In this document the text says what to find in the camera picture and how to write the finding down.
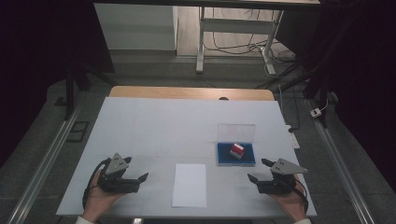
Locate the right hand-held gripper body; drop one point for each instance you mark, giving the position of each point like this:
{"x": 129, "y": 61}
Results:
{"x": 280, "y": 182}

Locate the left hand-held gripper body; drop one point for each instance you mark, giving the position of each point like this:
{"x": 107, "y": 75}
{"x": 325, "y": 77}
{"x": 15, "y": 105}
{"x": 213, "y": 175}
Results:
{"x": 115, "y": 183}

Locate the blue ink pad box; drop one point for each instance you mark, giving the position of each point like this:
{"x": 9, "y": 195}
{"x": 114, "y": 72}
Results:
{"x": 236, "y": 155}

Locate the red stamp with white label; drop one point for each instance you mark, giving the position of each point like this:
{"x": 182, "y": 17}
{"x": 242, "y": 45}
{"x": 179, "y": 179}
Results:
{"x": 237, "y": 151}

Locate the white paper sheet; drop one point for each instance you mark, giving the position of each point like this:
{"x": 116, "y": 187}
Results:
{"x": 189, "y": 186}

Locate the person's right hand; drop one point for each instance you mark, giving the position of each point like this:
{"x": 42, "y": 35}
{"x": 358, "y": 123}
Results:
{"x": 291, "y": 203}

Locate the person's left hand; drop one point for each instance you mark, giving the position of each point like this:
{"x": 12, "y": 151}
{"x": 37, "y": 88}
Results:
{"x": 98, "y": 202}

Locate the large white table cover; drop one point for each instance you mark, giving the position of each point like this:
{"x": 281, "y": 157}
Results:
{"x": 155, "y": 133}

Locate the white plug adapter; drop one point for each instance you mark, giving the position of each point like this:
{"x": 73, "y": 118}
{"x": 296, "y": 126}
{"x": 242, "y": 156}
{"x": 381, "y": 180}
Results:
{"x": 316, "y": 112}

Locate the black stand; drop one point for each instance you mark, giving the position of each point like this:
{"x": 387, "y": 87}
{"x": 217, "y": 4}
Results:
{"x": 71, "y": 90}
{"x": 317, "y": 90}

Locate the white cabinet panel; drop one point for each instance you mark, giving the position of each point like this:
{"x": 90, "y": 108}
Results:
{"x": 134, "y": 26}

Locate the black floor frame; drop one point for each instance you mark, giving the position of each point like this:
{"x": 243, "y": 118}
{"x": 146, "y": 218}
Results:
{"x": 77, "y": 132}

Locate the metal floor rail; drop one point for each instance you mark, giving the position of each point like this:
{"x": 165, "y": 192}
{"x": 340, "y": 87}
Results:
{"x": 46, "y": 161}
{"x": 339, "y": 161}

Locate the white desk frame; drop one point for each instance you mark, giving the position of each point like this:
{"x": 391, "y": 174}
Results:
{"x": 236, "y": 26}

